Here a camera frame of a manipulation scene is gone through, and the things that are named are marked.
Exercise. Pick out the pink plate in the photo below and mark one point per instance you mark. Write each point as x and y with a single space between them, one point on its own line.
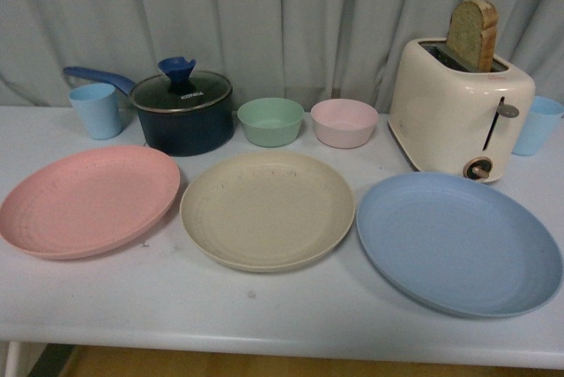
90 202

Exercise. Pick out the blue plate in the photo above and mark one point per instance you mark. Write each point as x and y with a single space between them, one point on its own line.
459 246

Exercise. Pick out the green bowl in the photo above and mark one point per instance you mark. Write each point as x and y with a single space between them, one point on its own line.
271 122

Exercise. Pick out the beige plate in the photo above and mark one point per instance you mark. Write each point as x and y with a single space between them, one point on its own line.
268 211

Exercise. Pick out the pink bowl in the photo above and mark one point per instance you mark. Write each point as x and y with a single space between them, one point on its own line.
343 123

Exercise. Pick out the dark blue saucepan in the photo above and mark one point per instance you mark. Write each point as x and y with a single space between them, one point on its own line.
177 134

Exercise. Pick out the glass pot lid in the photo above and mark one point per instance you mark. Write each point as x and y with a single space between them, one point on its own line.
180 87

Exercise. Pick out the grey curtain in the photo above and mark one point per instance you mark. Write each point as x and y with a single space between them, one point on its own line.
306 50

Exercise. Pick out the cream toaster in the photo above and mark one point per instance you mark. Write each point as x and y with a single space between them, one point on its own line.
449 120

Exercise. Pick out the left light blue cup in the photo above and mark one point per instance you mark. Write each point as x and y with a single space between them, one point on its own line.
97 108

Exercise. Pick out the light blue cup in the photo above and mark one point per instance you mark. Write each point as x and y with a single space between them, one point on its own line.
97 108
541 121

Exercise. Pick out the front bread slice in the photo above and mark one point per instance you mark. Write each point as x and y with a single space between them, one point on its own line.
465 39

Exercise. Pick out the bread slice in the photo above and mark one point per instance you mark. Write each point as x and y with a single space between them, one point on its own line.
487 32
465 39

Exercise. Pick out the rear bread slice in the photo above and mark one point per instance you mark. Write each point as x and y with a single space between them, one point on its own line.
487 32

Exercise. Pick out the right light blue cup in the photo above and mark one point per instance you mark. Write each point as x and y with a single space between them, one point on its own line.
541 121

